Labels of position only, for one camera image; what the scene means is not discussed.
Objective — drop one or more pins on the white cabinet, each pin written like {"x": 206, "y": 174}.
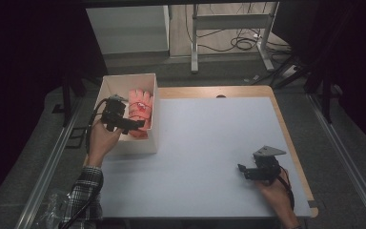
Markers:
{"x": 130, "y": 30}

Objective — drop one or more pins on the person's right hand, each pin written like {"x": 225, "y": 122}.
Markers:
{"x": 276, "y": 197}

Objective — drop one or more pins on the light grey table mat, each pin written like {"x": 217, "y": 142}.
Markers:
{"x": 203, "y": 152}

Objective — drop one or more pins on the aluminium floor rail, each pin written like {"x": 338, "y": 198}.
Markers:
{"x": 47, "y": 171}
{"x": 346, "y": 159}

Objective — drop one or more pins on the pink glove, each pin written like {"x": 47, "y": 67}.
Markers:
{"x": 140, "y": 103}

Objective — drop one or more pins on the white box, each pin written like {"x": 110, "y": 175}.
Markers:
{"x": 120, "y": 86}

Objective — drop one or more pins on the clear plastic bag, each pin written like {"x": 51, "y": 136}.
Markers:
{"x": 52, "y": 210}

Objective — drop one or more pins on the person's left hand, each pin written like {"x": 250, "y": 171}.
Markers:
{"x": 101, "y": 143}

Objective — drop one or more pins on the black metal stand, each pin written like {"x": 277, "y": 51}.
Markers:
{"x": 325, "y": 92}
{"x": 66, "y": 95}

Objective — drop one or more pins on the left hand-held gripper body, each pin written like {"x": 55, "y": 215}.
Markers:
{"x": 114, "y": 111}

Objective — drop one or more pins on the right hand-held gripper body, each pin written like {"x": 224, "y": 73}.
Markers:
{"x": 267, "y": 165}

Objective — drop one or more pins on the white metal desk frame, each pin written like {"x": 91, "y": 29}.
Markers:
{"x": 232, "y": 22}

